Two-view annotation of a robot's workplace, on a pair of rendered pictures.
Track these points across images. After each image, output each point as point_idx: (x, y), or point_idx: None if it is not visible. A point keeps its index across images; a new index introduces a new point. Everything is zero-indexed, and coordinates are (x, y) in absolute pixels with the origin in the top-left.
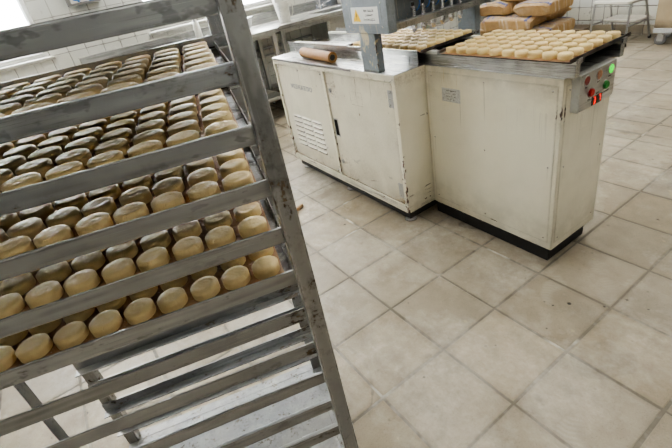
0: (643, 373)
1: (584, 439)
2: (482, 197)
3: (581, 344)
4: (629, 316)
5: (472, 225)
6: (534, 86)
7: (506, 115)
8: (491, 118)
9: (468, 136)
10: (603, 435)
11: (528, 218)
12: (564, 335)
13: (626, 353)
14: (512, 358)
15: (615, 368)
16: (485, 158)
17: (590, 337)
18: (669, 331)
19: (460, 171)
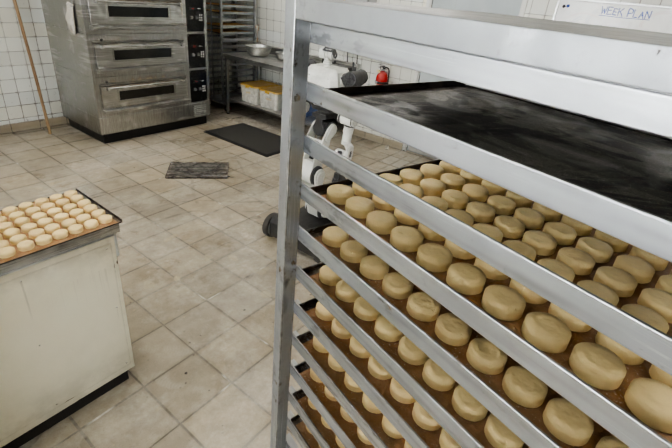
0: (250, 350)
1: (295, 385)
2: (48, 392)
3: (226, 373)
4: (205, 345)
5: (32, 437)
6: (87, 253)
7: (61, 294)
8: (41, 309)
9: (9, 349)
10: (291, 376)
11: (109, 361)
12: (217, 381)
13: (235, 354)
14: (236, 415)
15: (246, 361)
16: (43, 352)
17: (220, 367)
18: (220, 331)
19: (5, 396)
